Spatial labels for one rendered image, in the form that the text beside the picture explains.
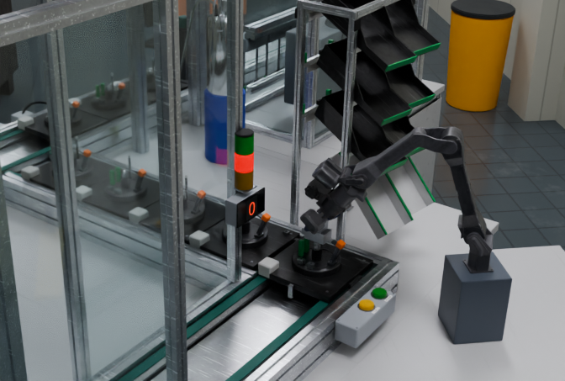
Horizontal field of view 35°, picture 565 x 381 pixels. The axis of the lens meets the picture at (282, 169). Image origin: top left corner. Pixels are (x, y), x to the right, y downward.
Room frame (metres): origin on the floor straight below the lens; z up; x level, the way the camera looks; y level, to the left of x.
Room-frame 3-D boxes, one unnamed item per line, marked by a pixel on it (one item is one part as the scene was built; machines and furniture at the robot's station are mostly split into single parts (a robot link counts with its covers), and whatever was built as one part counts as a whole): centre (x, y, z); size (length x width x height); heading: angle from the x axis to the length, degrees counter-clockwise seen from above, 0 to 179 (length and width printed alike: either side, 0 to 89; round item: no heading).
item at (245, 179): (2.11, 0.10, 1.29); 0.05 x 0.05 x 0.05
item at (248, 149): (2.11, 0.10, 1.39); 0.05 x 0.05 x 0.05
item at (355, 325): (2.01, -0.23, 0.93); 0.21 x 0.07 x 0.06; 146
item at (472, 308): (2.07, -0.53, 0.96); 0.14 x 0.14 x 0.20; 10
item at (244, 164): (2.11, 0.10, 1.34); 0.05 x 0.05 x 0.05
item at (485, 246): (2.07, -0.53, 1.15); 0.09 x 0.07 x 0.06; 167
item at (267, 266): (2.18, 0.03, 0.97); 0.05 x 0.05 x 0.04; 56
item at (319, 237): (2.21, -0.10, 1.09); 0.08 x 0.04 x 0.07; 56
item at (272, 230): (2.35, 0.11, 1.01); 0.24 x 0.24 x 0.13; 56
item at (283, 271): (2.20, -0.10, 0.96); 0.24 x 0.24 x 0.02; 56
